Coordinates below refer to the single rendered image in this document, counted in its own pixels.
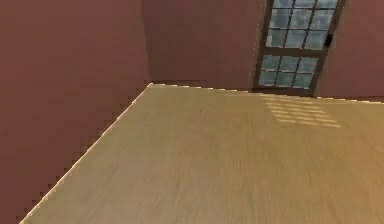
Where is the brown glazed room door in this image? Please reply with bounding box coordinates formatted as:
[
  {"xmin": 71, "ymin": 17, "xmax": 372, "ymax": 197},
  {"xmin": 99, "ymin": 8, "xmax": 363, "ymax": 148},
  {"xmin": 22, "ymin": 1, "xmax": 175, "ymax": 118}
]
[{"xmin": 250, "ymin": 0, "xmax": 348, "ymax": 98}]

